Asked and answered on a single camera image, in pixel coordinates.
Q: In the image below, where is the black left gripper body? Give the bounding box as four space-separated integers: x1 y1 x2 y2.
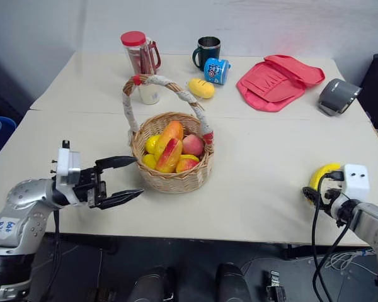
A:
71 163 108 209

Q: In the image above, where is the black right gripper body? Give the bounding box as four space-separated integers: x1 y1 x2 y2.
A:
317 196 335 216

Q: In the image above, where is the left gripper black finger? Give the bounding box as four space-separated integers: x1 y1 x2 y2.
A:
94 155 139 172
97 187 145 211

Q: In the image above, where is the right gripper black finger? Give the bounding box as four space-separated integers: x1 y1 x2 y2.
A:
302 186 319 206

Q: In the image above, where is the yellow curved banana fruit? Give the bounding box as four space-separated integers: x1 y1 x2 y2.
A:
309 162 343 193

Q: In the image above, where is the yellow lemon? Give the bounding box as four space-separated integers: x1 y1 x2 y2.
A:
142 153 159 169
144 135 162 155

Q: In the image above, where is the red-yellow mango slice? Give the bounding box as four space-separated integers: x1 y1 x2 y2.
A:
154 137 184 174

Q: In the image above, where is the tall orange mango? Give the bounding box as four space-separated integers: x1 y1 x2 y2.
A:
154 120 185 161

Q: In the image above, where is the red-yellow apple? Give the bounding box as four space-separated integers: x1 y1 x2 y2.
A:
175 158 200 174

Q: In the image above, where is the pink peach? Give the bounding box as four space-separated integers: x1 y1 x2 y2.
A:
181 134 205 157

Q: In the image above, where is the dark rounded shape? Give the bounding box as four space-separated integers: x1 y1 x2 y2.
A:
127 266 178 302
215 262 251 302

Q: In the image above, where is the small black metal clamp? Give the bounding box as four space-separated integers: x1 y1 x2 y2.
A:
265 269 287 302

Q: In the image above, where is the grey cylindrical device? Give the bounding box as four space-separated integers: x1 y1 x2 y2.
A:
317 78 363 118

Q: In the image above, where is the yellow oval fruit with stripes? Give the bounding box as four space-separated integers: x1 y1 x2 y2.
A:
188 77 215 100

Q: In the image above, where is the clear pitcher with red lid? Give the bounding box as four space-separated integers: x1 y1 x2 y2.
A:
120 30 162 106

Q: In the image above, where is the red fabric pouch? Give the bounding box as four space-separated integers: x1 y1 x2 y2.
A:
236 54 326 113

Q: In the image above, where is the blue cartoon print mug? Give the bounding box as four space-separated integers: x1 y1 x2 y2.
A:
203 57 232 86

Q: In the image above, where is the dark green steel-lined mug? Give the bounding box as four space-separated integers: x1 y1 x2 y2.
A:
192 36 223 72

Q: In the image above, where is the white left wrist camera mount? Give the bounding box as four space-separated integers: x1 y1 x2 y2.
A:
50 140 83 207

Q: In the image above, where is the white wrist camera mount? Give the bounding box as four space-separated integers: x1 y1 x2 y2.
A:
320 163 370 200
50 140 83 207

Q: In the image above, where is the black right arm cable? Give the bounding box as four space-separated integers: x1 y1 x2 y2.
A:
311 171 351 302

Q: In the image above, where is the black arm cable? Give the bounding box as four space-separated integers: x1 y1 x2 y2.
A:
311 171 351 302
49 210 63 296

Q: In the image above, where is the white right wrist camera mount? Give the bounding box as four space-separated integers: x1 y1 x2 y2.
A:
320 163 370 200

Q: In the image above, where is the black table frame beam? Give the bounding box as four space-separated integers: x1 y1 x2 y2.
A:
96 240 376 260

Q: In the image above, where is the wicker basket with wrapped handle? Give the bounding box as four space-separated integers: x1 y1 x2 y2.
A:
122 74 215 194

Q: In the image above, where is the white cable bundle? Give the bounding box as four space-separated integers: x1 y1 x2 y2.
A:
320 249 378 272

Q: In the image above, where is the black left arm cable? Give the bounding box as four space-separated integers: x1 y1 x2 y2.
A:
49 210 63 296

